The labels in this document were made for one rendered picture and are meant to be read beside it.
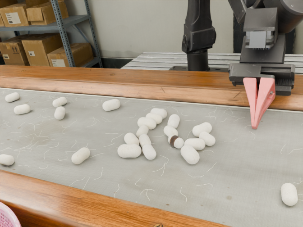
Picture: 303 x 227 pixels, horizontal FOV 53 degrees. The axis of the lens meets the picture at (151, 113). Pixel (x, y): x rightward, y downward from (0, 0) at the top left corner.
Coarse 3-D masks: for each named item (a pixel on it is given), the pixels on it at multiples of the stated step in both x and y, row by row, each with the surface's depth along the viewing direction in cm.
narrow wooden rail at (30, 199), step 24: (0, 192) 42; (24, 192) 41; (48, 192) 40; (72, 192) 40; (24, 216) 39; (48, 216) 37; (72, 216) 36; (96, 216) 36; (120, 216) 35; (144, 216) 35; (168, 216) 34
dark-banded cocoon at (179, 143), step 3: (171, 135) 50; (168, 138) 50; (177, 138) 49; (180, 138) 49; (168, 141) 50; (174, 141) 49; (177, 141) 48; (180, 141) 48; (183, 141) 49; (174, 144) 49; (177, 144) 48; (180, 144) 48; (183, 144) 49; (177, 147) 49; (180, 147) 49
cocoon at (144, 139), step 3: (141, 135) 51; (144, 135) 51; (141, 138) 50; (144, 138) 50; (147, 138) 50; (141, 141) 50; (144, 141) 50; (147, 141) 50; (150, 141) 50; (141, 144) 50; (144, 144) 49; (150, 144) 50
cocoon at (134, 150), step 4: (124, 144) 49; (132, 144) 49; (136, 144) 49; (120, 148) 48; (124, 148) 48; (128, 148) 48; (132, 148) 48; (136, 148) 48; (140, 148) 48; (120, 152) 48; (124, 152) 48; (128, 152) 48; (132, 152) 48; (136, 152) 48; (140, 152) 48; (120, 156) 49; (124, 156) 48; (128, 156) 48; (132, 156) 48; (136, 156) 48
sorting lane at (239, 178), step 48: (0, 96) 81; (48, 96) 76; (96, 96) 72; (0, 144) 59; (48, 144) 56; (96, 144) 54; (240, 144) 48; (288, 144) 46; (96, 192) 43; (144, 192) 42; (192, 192) 40; (240, 192) 39
